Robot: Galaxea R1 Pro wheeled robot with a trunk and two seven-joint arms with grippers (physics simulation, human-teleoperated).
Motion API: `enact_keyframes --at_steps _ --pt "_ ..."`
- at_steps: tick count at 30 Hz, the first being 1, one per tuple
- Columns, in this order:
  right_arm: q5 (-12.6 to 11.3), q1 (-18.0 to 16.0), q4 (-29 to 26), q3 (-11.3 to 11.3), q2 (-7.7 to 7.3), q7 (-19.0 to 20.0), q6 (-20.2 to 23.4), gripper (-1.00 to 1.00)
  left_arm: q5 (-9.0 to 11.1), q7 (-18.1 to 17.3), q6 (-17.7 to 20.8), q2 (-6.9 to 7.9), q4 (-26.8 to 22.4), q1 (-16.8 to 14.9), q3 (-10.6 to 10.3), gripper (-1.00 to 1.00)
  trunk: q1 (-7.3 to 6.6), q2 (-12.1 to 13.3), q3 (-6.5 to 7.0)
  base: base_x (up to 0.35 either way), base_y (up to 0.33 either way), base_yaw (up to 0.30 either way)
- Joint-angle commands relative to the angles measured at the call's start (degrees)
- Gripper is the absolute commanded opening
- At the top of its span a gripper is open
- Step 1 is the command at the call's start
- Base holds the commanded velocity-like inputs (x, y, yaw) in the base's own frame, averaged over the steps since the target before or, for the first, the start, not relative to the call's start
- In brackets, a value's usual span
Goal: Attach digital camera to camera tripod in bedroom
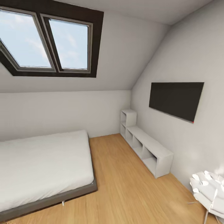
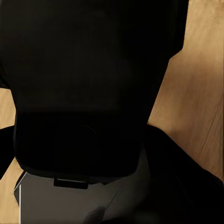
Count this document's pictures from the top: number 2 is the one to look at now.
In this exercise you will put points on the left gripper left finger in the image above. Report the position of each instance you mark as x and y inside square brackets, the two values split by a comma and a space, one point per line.
[6, 149]

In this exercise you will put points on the digital camera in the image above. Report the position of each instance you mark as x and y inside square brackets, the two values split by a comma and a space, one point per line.
[84, 76]

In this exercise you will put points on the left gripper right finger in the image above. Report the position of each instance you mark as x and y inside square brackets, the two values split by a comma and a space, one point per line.
[185, 193]

